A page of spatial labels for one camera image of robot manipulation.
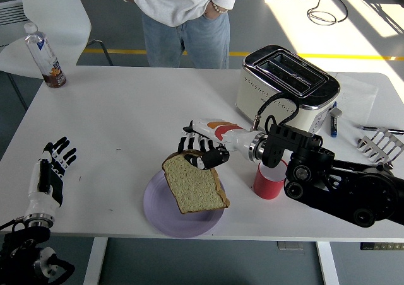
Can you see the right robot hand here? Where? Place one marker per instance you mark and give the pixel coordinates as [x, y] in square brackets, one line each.
[233, 138]

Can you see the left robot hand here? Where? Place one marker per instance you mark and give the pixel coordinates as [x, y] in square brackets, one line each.
[39, 200]

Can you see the bread slice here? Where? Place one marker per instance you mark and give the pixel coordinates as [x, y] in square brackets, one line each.
[192, 187]

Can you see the purple plate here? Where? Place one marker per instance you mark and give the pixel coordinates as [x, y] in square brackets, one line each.
[158, 209]

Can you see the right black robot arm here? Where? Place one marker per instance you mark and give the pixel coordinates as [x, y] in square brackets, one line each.
[347, 184]

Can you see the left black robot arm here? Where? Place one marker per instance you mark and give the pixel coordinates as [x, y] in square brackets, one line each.
[19, 244]

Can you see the cream and chrome toaster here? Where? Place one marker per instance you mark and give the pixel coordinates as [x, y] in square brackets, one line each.
[249, 99]

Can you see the red enamel mug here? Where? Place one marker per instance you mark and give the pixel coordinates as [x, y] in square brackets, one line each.
[266, 187]

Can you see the white table leg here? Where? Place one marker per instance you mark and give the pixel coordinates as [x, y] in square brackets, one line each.
[326, 266]
[96, 263]

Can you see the blue marker pen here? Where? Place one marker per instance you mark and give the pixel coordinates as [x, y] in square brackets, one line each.
[334, 125]

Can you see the white paper sheet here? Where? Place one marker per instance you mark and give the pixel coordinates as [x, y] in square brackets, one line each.
[356, 92]

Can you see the black and silver pen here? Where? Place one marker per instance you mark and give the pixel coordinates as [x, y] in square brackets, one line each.
[367, 128]

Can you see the clear plastic drink bottle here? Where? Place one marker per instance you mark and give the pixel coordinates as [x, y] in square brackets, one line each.
[47, 58]

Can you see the metal toast rack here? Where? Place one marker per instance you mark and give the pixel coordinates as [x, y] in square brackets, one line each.
[378, 146]

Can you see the person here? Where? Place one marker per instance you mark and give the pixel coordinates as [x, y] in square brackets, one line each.
[176, 1]

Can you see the black table control panel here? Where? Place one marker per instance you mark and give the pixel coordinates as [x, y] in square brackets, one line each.
[369, 246]

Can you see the white chair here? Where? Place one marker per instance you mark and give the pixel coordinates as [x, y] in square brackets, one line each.
[53, 14]

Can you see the white radiator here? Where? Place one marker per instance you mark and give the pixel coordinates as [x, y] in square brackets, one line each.
[9, 14]

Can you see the grey table bracket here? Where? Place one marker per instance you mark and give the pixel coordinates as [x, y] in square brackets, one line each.
[290, 246]

